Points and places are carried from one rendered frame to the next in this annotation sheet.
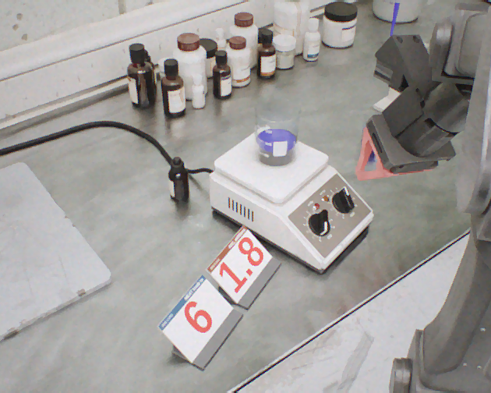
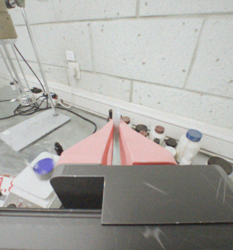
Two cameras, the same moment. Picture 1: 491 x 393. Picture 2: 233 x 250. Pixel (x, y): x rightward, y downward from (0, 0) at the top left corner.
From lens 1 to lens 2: 0.86 m
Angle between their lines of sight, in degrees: 53
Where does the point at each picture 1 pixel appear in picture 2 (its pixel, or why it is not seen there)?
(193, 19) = (149, 118)
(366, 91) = not seen: hidden behind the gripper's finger
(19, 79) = (91, 101)
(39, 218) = (45, 128)
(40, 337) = not seen: outside the picture
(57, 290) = (13, 142)
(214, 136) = not seen: hidden behind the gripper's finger
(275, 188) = (20, 178)
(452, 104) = not seen: outside the picture
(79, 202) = (55, 133)
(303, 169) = (34, 187)
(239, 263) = (6, 184)
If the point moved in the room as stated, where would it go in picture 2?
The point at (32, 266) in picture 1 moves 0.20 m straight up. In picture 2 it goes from (25, 134) to (4, 94)
